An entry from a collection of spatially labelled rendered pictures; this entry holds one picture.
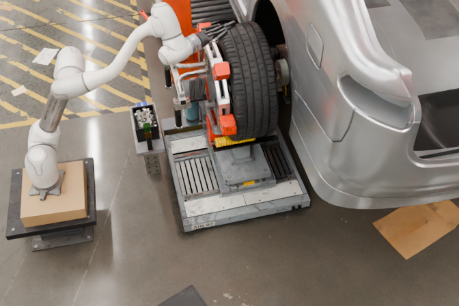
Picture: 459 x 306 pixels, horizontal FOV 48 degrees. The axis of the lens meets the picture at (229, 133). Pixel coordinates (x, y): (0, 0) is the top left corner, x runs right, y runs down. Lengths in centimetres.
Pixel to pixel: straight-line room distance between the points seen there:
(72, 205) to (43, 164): 29
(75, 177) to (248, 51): 128
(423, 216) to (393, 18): 128
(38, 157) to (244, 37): 129
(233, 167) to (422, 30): 141
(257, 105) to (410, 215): 139
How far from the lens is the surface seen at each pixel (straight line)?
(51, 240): 348
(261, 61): 271
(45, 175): 306
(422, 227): 358
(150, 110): 329
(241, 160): 340
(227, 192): 336
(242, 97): 268
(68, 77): 266
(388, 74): 196
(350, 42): 203
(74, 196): 315
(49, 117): 303
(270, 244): 331
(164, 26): 249
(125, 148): 386
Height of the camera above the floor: 282
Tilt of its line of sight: 47 degrees down
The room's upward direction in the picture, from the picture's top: straight up
